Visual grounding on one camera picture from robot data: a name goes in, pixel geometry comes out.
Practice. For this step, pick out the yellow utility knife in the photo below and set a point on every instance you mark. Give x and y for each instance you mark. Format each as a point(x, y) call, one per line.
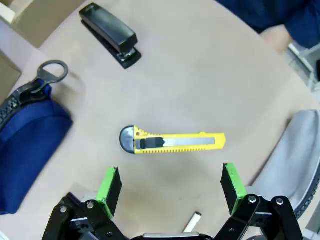
point(190, 148)

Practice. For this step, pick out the navy blue zipper pouch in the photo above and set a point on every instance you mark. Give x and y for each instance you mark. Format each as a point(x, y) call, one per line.
point(25, 140)

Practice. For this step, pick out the grey Campus pencil case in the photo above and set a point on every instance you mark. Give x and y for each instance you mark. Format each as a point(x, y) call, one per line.
point(295, 155)

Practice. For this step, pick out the cardboard box with open lid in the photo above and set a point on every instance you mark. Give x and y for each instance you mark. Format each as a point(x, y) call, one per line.
point(37, 20)

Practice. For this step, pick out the grey metal frame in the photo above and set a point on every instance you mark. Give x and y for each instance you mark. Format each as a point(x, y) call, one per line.
point(305, 62)

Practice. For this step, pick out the person's left hand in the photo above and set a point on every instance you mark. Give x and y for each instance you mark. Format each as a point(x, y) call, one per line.
point(276, 38)

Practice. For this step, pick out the black stapler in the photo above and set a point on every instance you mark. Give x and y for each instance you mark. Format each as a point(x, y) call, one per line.
point(110, 27)

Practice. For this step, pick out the small white cylinder stick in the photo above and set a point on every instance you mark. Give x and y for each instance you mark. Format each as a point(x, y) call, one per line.
point(193, 222)

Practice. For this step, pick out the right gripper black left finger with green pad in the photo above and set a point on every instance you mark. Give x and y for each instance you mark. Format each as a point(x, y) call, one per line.
point(110, 190)

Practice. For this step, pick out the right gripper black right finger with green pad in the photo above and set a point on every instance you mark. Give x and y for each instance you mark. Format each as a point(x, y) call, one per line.
point(233, 190)

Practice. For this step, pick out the person in blue coat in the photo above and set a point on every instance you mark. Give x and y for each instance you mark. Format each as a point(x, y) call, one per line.
point(275, 10)

